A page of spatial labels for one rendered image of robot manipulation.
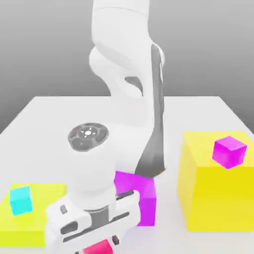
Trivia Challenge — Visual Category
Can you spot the large magenta box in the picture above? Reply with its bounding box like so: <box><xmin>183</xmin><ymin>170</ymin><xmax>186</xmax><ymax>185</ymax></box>
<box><xmin>113</xmin><ymin>170</ymin><xmax>157</xmax><ymax>227</ymax></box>

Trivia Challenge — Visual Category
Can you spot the small magenta cube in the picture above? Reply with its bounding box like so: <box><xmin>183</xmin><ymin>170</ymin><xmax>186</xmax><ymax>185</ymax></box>
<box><xmin>211</xmin><ymin>135</ymin><xmax>248</xmax><ymax>170</ymax></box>

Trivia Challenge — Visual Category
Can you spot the large lime yellow box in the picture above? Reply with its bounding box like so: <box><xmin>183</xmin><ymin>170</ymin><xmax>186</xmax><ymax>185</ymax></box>
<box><xmin>0</xmin><ymin>183</ymin><xmax>67</xmax><ymax>248</ymax></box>

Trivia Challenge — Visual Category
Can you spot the small red cube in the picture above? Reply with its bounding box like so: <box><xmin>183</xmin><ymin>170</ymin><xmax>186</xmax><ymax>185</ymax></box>
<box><xmin>82</xmin><ymin>239</ymin><xmax>114</xmax><ymax>254</ymax></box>

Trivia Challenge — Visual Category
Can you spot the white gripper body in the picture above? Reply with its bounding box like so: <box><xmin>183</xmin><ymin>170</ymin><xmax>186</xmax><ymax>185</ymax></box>
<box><xmin>45</xmin><ymin>209</ymin><xmax>140</xmax><ymax>254</ymax></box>

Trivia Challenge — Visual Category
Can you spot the small cyan cube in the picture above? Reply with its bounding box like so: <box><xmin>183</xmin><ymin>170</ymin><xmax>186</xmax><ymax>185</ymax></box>
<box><xmin>9</xmin><ymin>185</ymin><xmax>34</xmax><ymax>216</ymax></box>

